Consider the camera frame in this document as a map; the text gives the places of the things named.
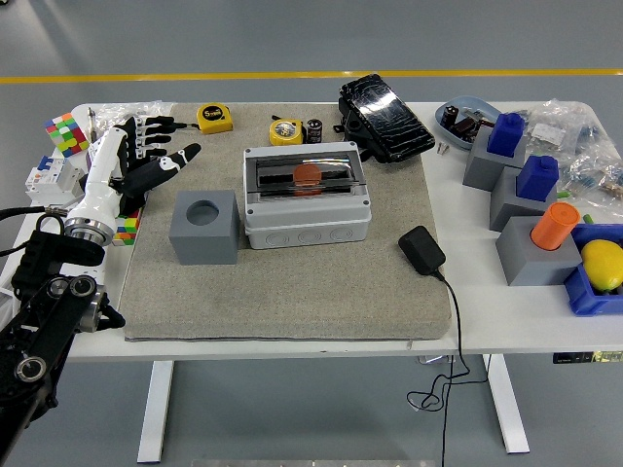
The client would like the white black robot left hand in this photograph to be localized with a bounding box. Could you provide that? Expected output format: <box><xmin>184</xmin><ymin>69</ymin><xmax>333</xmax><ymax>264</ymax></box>
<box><xmin>64</xmin><ymin>114</ymin><xmax>202</xmax><ymax>245</ymax></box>

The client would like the transparent hinged box lid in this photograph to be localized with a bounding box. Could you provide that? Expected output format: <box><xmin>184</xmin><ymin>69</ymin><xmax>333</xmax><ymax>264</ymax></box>
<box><xmin>252</xmin><ymin>155</ymin><xmax>362</xmax><ymax>199</ymax></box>

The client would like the orange cylinder battery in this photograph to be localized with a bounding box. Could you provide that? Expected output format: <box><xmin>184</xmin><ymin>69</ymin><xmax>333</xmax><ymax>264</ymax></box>
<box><xmin>530</xmin><ymin>201</ymin><xmax>581</xmax><ymax>251</ymax></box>
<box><xmin>292</xmin><ymin>163</ymin><xmax>323</xmax><ymax>197</ymax></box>

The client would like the white purple small box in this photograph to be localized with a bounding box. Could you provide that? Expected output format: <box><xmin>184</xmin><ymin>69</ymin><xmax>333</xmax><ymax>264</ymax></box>
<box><xmin>86</xmin><ymin>138</ymin><xmax>106</xmax><ymax>171</ymax></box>

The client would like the grey plastic junction box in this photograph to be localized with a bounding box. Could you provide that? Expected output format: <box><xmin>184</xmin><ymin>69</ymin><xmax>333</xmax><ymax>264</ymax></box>
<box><xmin>242</xmin><ymin>142</ymin><xmax>374</xmax><ymax>251</ymax></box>

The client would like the clear plastic bag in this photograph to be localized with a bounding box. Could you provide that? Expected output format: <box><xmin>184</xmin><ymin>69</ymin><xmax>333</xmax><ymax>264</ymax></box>
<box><xmin>92</xmin><ymin>99</ymin><xmax>174</xmax><ymax>135</ymax></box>

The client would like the small multicolour puzzle cube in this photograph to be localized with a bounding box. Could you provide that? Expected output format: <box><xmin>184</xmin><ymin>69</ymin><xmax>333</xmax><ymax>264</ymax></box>
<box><xmin>112</xmin><ymin>207</ymin><xmax>143</xmax><ymax>248</ymax></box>

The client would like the large multicolour puzzle cube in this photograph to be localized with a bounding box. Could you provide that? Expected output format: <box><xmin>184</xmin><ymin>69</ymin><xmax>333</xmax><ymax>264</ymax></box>
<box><xmin>43</xmin><ymin>112</ymin><xmax>92</xmax><ymax>159</ymax></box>

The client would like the white circuit breaker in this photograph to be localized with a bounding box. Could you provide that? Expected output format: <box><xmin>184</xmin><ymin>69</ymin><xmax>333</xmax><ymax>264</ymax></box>
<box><xmin>24</xmin><ymin>155</ymin><xmax>89</xmax><ymax>208</ymax></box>

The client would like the grey block with round hole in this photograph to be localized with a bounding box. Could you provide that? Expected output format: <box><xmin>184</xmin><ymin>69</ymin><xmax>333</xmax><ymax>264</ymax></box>
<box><xmin>167</xmin><ymin>190</ymin><xmax>239</xmax><ymax>267</ymax></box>

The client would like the yellow tape measure round face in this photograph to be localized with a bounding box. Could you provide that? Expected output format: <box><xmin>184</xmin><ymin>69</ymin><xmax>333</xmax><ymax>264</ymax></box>
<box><xmin>269</xmin><ymin>115</ymin><xmax>306</xmax><ymax>147</ymax></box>

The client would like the grey-brown mat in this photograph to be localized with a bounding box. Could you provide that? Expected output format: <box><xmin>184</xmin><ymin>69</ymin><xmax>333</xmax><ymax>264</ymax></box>
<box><xmin>119</xmin><ymin>100</ymin><xmax>452</xmax><ymax>341</ymax></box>

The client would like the white table leg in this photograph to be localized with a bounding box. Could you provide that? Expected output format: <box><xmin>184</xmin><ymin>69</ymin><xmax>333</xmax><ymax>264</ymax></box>
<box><xmin>137</xmin><ymin>360</ymin><xmax>175</xmax><ymax>463</ymax></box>
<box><xmin>481</xmin><ymin>353</ymin><xmax>531</xmax><ymax>454</ymax></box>

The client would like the black cracked-pattern case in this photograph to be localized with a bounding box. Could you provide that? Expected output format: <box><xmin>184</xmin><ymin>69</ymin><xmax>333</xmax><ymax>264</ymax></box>
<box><xmin>333</xmin><ymin>72</ymin><xmax>437</xmax><ymax>164</ymax></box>

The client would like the black power adapter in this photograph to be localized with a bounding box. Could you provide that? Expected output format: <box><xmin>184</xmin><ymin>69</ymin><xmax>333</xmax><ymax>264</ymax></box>
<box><xmin>397</xmin><ymin>225</ymin><xmax>447</xmax><ymax>278</ymax></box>

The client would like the brown component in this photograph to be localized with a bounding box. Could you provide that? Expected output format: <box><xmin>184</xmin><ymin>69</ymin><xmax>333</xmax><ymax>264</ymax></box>
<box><xmin>450</xmin><ymin>116</ymin><xmax>481</xmax><ymax>142</ymax></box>

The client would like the blue-grey tray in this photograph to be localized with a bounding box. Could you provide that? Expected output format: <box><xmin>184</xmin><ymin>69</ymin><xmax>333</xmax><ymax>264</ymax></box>
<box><xmin>434</xmin><ymin>94</ymin><xmax>502</xmax><ymax>151</ymax></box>

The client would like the grey block holder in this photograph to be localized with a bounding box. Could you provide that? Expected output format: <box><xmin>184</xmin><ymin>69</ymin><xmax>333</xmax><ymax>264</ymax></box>
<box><xmin>489</xmin><ymin>165</ymin><xmax>559</xmax><ymax>233</ymax></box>
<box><xmin>495</xmin><ymin>215</ymin><xmax>584</xmax><ymax>287</ymax></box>
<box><xmin>461</xmin><ymin>125</ymin><xmax>530</xmax><ymax>192</ymax></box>

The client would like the blue block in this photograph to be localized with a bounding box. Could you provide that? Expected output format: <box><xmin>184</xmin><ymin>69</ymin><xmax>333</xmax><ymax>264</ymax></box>
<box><xmin>487</xmin><ymin>112</ymin><xmax>527</xmax><ymax>159</ymax></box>
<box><xmin>515</xmin><ymin>155</ymin><xmax>560</xmax><ymax>201</ymax></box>

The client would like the clear bag of parts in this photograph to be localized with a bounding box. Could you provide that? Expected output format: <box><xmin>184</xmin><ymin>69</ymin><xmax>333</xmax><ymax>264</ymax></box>
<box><xmin>523</xmin><ymin>99</ymin><xmax>605</xmax><ymax>153</ymax></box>
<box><xmin>559</xmin><ymin>145</ymin><xmax>623</xmax><ymax>205</ymax></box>

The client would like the blue plastic bin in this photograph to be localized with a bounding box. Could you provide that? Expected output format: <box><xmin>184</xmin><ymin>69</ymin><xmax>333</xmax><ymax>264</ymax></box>
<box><xmin>563</xmin><ymin>223</ymin><xmax>623</xmax><ymax>317</ymax></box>

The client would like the yellow fruit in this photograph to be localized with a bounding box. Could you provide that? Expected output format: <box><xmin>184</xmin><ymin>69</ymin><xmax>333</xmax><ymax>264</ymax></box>
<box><xmin>580</xmin><ymin>238</ymin><xmax>623</xmax><ymax>293</ymax></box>

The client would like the black table control panel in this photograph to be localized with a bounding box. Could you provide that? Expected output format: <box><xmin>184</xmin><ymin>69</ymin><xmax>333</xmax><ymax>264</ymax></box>
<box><xmin>552</xmin><ymin>349</ymin><xmax>623</xmax><ymax>365</ymax></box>

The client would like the yellow tape measure with strap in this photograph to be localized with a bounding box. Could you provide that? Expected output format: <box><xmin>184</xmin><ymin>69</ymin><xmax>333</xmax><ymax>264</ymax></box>
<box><xmin>172</xmin><ymin>103</ymin><xmax>235</xmax><ymax>136</ymax></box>

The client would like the black adapter cord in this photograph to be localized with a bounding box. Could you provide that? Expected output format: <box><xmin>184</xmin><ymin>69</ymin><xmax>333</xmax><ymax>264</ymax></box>
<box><xmin>406</xmin><ymin>269</ymin><xmax>490</xmax><ymax>467</ymax></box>

